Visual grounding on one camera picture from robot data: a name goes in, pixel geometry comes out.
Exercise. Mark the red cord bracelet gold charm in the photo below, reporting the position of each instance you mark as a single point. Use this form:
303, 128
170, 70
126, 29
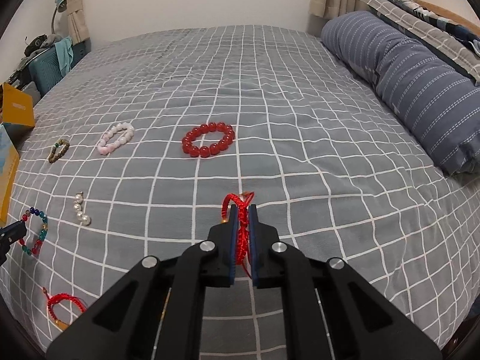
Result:
242, 248

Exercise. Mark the wooden headboard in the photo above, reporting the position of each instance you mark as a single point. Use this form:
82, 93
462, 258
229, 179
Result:
440, 11

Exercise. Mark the yellow box lid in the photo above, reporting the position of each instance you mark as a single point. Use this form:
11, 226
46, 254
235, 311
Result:
17, 107

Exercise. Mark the blue striped rolled duvet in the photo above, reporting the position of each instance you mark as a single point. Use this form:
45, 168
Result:
438, 105

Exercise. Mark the teal suitcase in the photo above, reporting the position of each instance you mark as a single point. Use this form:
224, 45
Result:
44, 66

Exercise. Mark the grey checked pillow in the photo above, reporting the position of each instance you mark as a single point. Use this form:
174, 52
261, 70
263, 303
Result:
465, 59

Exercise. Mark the grey white-checked bed sheet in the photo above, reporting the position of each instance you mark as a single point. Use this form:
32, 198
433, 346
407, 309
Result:
135, 149

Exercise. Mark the cluttered side desk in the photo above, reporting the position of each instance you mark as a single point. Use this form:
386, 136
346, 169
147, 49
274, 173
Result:
21, 79

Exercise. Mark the blue yellow jewelry box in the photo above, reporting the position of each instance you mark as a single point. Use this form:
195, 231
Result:
9, 160

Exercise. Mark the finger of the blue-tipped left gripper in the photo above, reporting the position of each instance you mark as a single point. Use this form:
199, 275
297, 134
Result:
8, 236

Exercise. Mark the beige left curtain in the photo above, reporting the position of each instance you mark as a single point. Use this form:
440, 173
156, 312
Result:
76, 21

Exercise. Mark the dark patterned pillow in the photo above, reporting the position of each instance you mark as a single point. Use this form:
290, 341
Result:
461, 33

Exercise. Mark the light blue cloth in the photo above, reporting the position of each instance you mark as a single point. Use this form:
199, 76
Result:
65, 55

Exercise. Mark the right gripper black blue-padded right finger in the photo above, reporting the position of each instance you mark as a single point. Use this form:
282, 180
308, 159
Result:
330, 311

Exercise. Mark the dark clutter on suitcase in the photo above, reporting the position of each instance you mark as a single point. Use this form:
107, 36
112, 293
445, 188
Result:
42, 41

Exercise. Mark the blue desk lamp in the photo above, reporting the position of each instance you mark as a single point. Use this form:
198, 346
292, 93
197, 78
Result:
60, 7

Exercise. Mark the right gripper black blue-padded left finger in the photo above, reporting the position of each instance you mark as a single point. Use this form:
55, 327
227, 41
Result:
155, 310

